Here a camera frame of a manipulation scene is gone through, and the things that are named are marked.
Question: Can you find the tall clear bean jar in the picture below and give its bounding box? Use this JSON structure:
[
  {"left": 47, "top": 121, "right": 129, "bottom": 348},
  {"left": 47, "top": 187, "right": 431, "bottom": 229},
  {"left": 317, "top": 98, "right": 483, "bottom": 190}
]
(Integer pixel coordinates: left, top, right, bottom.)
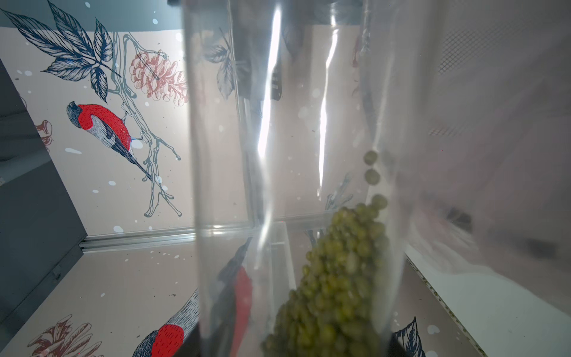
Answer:
[{"left": 182, "top": 1, "right": 408, "bottom": 356}]

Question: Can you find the mesh waste bin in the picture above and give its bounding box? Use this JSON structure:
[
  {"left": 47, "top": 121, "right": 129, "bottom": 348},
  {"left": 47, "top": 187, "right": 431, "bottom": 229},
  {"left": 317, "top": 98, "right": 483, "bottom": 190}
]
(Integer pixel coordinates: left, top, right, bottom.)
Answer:
[{"left": 427, "top": 21, "right": 570, "bottom": 139}]

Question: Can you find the white wire mesh shelf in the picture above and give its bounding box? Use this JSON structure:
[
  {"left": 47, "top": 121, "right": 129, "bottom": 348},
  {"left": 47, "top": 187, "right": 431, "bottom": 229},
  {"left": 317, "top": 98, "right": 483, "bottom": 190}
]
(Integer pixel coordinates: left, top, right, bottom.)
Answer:
[{"left": 252, "top": 222, "right": 297, "bottom": 309}]

